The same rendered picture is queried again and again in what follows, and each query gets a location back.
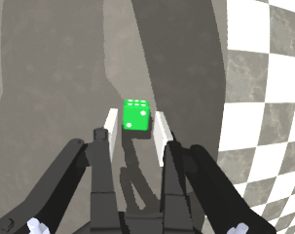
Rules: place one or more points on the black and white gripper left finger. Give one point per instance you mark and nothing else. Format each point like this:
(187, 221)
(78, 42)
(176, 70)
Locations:
(44, 207)

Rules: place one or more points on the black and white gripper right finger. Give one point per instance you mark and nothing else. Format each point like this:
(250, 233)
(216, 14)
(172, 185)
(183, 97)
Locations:
(225, 209)

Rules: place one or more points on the green die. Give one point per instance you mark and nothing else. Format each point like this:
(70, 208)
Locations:
(136, 115)

